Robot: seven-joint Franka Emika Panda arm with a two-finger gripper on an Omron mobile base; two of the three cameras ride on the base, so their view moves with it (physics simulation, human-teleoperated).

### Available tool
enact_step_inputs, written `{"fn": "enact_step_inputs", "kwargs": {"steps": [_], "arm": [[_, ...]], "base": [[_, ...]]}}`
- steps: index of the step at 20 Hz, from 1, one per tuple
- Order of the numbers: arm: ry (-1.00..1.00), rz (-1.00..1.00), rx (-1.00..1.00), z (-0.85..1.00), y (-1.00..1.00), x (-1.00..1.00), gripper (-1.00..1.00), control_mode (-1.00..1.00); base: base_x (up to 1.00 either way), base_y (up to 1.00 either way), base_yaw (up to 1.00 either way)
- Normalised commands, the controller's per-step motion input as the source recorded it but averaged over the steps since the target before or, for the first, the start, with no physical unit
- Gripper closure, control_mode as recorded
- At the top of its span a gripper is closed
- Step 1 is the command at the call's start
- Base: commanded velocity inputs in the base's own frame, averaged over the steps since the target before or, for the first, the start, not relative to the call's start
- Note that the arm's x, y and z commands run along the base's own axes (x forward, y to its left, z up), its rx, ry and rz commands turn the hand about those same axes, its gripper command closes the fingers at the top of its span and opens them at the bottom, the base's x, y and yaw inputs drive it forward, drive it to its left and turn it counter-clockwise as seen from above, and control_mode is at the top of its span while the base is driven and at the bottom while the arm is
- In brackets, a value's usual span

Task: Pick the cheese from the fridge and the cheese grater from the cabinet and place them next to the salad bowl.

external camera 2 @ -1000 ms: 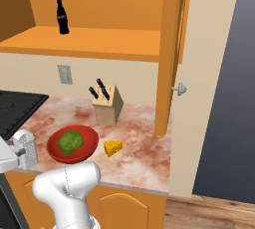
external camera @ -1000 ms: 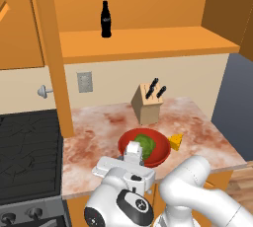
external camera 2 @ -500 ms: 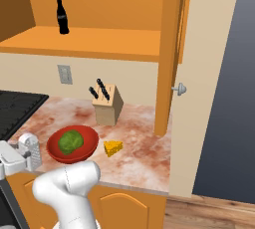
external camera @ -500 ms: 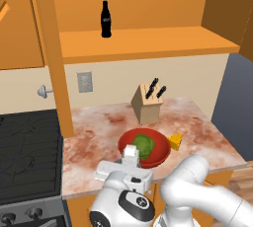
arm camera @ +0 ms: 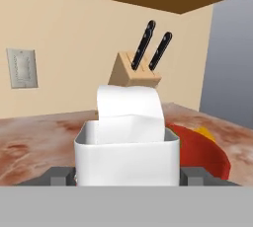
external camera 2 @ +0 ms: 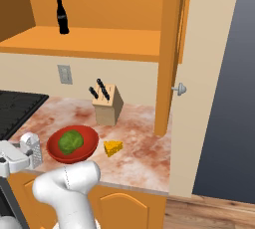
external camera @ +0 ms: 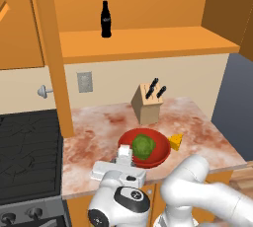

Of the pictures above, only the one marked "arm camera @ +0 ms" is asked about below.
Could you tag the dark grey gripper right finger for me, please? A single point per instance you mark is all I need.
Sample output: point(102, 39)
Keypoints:
point(194, 174)

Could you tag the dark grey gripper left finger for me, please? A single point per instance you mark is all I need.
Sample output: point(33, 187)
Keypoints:
point(61, 173)

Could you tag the red salad bowl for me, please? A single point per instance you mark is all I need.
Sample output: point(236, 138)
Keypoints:
point(201, 155)

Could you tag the grey fridge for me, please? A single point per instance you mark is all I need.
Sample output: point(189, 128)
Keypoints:
point(230, 66)

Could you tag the yellow food piece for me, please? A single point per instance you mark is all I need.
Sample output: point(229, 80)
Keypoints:
point(206, 134)

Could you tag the white square container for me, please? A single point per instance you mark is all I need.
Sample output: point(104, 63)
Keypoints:
point(126, 165)

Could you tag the white paper roll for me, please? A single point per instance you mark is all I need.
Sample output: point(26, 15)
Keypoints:
point(130, 106)

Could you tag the wooden knife block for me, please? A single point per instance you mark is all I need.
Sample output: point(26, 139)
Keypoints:
point(123, 71)

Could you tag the grey wall socket plate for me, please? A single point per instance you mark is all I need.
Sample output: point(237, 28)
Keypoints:
point(22, 68)

